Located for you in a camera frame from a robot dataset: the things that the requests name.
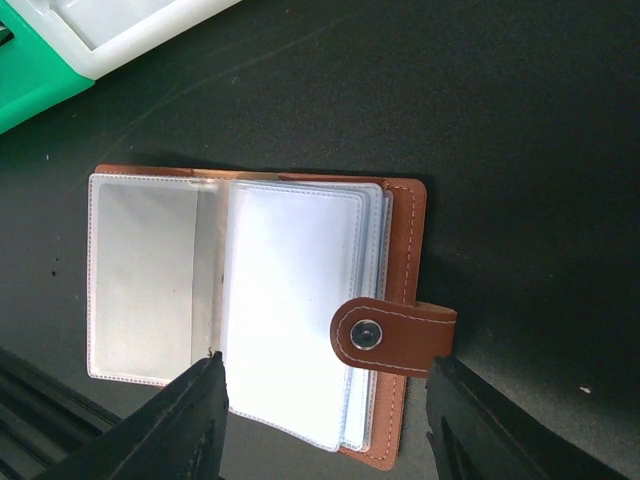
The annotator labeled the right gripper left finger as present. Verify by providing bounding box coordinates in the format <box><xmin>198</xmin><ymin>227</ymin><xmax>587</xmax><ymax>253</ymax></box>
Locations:
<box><xmin>39</xmin><ymin>352</ymin><xmax>229</xmax><ymax>479</ymax></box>

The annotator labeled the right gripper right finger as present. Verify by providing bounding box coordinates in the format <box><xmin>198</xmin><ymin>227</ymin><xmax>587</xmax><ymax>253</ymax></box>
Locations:
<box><xmin>426</xmin><ymin>357</ymin><xmax>624</xmax><ymax>479</ymax></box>

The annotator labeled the brown leather card holder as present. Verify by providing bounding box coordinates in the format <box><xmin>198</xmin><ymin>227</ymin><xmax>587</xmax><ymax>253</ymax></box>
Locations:
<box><xmin>87</xmin><ymin>165</ymin><xmax>456</xmax><ymax>470</ymax></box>

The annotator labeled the green bin middle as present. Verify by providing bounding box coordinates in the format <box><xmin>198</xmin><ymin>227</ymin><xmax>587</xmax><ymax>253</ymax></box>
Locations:
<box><xmin>1</xmin><ymin>1</ymin><xmax>94</xmax><ymax>132</ymax></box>

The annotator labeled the white bin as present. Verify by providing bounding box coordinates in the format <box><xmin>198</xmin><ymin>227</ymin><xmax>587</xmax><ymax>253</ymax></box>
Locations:
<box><xmin>8</xmin><ymin>0</ymin><xmax>238</xmax><ymax>80</ymax></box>

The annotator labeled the black aluminium rail front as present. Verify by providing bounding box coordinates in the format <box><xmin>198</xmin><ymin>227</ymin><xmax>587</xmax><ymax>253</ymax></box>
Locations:
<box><xmin>1</xmin><ymin>350</ymin><xmax>122</xmax><ymax>479</ymax></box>

